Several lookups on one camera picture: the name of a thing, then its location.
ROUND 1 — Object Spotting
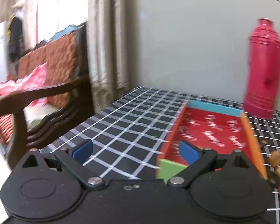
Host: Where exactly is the dark hanging jacket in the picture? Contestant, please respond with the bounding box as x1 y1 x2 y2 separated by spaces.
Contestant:
8 16 23 63

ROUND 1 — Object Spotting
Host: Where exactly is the red thermos flask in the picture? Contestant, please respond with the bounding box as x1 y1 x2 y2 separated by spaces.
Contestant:
243 18 280 119

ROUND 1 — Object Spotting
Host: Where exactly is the black checkered tablecloth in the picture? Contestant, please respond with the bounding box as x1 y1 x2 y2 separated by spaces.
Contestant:
40 86 280 224

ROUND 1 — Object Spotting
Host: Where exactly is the dark wooden armchair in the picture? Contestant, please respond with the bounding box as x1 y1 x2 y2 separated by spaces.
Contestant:
0 23 94 169

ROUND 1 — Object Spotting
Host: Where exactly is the beige curtain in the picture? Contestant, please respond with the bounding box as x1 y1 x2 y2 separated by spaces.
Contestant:
87 0 129 112

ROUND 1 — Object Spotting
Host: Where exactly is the brown walnut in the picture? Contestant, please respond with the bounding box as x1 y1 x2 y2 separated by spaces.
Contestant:
269 151 280 167

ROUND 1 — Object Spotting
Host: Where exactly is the pink plastic bag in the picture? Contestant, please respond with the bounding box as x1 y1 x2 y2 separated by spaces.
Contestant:
0 63 46 96

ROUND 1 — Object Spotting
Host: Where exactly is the straw hat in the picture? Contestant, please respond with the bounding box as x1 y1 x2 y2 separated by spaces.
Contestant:
11 1 24 11

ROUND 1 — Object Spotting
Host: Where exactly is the red cardboard box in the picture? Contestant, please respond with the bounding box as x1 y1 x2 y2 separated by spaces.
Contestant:
156 100 267 181

